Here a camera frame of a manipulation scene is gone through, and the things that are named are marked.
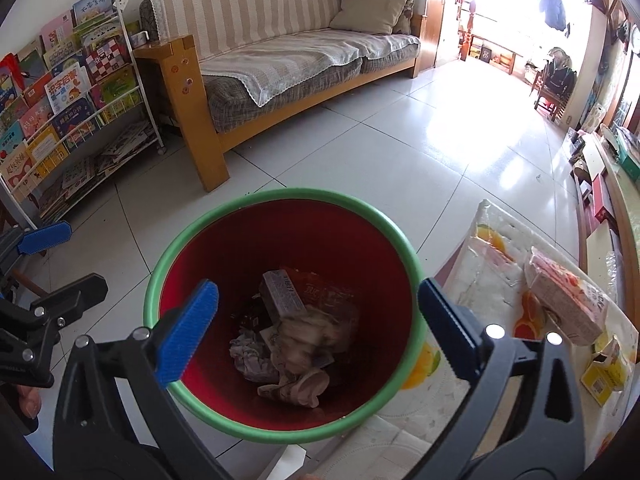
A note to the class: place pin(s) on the pink white carton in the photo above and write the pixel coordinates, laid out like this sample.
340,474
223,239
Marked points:
565,300

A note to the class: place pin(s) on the striped beige sofa cover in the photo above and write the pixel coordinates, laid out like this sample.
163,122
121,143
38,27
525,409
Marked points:
280,55

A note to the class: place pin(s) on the long television cabinet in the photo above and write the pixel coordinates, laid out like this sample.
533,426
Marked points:
607,220

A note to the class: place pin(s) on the beige pillow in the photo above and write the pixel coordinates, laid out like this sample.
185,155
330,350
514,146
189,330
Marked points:
367,12

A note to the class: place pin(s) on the red snack wrapper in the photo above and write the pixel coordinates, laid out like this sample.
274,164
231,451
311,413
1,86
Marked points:
330,295

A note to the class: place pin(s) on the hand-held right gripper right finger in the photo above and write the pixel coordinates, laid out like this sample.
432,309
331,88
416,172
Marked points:
447,325

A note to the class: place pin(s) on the person's left hand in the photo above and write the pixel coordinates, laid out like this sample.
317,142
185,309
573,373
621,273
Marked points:
29,402

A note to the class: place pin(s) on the wooden sofa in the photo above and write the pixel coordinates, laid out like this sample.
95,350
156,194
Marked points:
280,110

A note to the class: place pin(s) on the wall clock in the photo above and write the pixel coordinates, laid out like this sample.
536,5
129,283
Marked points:
635,39

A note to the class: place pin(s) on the wooden door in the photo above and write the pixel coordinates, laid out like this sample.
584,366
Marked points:
434,30

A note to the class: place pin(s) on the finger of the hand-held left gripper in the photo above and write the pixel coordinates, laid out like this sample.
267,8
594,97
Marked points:
75,292
45,239

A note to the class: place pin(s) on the wooden chair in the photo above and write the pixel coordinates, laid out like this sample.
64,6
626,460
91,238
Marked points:
552,90

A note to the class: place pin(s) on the paper ball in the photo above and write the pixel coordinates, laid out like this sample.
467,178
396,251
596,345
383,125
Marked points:
302,332

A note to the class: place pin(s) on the small yellow box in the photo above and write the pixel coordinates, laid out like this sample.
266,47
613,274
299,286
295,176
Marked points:
605,372

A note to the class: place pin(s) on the crumpled grey wrapper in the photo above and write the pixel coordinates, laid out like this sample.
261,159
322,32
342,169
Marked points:
252,360

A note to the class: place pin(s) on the green box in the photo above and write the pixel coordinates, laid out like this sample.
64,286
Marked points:
631,157

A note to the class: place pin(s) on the row of children's books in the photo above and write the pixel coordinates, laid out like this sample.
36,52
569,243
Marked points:
70,95

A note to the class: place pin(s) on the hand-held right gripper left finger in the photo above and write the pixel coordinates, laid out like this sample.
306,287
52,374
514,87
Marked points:
187,330

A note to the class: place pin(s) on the brown patterned pillow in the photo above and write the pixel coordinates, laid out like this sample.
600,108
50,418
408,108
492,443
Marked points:
407,10

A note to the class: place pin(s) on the red bin with green rim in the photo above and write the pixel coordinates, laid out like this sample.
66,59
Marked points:
350,240

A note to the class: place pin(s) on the white book rack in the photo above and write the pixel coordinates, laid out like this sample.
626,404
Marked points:
125,85

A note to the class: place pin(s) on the printed plastic tablecloth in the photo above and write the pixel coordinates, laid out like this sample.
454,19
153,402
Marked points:
480,280

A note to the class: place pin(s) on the hanging blue jacket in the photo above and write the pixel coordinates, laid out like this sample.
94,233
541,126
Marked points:
552,7

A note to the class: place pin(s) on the white paper sheet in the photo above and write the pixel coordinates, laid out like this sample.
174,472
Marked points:
292,462

